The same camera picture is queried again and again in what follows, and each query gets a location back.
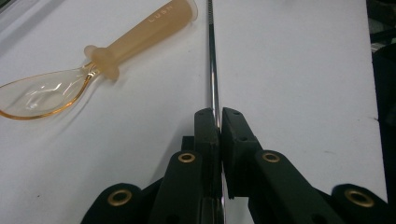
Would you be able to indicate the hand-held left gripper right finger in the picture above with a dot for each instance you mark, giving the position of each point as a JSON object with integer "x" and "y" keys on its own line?
{"x": 243, "y": 161}

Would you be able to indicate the metal chopstick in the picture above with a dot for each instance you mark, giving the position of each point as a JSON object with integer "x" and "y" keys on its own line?
{"x": 212, "y": 62}

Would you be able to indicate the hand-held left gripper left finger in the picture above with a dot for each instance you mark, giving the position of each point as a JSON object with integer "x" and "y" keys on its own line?
{"x": 205, "y": 149}

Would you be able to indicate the amber plastic spoon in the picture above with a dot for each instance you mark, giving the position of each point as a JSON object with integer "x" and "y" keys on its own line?
{"x": 140, "y": 37}

